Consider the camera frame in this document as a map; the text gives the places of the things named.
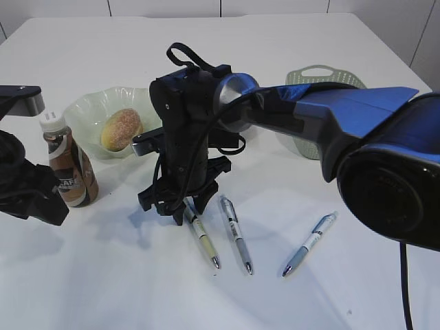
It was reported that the grey grip white pen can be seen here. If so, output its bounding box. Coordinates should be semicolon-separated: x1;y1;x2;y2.
220;195;254;275

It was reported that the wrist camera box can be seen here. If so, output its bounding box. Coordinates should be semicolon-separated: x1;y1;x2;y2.
1;85;45;119
131;127;165;157

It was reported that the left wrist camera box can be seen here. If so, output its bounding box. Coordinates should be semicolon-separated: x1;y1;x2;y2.
1;85;45;119

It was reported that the cream barrel pen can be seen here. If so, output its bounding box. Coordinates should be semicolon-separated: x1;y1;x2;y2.
184;198;221;270

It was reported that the green woven plastic basket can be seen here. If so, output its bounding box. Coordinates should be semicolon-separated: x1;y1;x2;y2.
276;65;366;161

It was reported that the brown Nescafe coffee bottle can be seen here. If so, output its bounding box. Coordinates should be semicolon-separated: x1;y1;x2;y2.
39;110;99;208

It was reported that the blue white pen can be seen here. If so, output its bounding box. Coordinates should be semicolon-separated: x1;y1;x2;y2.
282;211;338;277

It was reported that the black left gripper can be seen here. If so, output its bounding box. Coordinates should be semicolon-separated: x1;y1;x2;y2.
1;131;68;226

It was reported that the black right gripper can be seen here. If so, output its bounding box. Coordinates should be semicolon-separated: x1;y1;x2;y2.
138;67;231;226

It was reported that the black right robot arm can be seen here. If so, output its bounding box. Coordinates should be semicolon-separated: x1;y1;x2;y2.
133;65;439;250

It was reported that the sugared bread bun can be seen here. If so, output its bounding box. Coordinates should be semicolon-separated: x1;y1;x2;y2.
100;108;143;152

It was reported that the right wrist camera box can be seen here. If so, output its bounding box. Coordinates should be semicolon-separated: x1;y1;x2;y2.
131;127;165;157

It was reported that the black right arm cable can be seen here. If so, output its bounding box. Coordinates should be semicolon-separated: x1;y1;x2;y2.
151;42;419;330

